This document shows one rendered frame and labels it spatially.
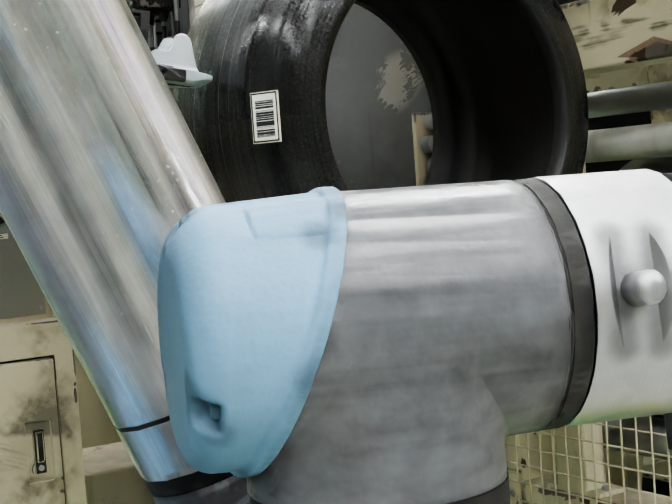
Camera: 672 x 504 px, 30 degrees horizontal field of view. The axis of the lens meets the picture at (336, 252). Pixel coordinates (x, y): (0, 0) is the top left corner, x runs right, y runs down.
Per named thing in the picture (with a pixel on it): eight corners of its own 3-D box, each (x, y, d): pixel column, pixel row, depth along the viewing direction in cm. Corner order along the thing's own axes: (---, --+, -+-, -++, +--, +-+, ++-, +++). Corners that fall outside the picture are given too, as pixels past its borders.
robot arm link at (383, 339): (165, 476, 39) (142, 200, 38) (495, 432, 41) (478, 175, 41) (209, 541, 31) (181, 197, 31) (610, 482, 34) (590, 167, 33)
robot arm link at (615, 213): (478, 196, 41) (589, 152, 34) (603, 187, 43) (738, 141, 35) (505, 424, 41) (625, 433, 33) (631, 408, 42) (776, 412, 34)
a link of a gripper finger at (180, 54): (223, 37, 151) (153, 27, 146) (222, 86, 151) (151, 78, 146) (211, 40, 153) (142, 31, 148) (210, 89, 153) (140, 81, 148)
